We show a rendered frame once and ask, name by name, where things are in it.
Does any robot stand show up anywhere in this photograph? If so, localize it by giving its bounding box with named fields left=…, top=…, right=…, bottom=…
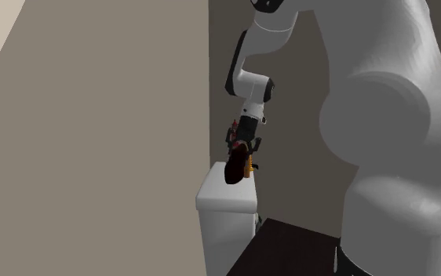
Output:
left=226, top=217, right=441, bottom=276

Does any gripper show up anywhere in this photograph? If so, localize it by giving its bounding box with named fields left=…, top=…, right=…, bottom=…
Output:
left=225, top=115, right=263, bottom=157

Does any golden yellow bottle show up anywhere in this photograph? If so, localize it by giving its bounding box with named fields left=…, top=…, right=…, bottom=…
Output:
left=243, top=154, right=260, bottom=179

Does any dark red oval object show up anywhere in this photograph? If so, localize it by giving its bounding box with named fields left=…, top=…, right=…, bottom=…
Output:
left=224, top=143, right=250, bottom=186

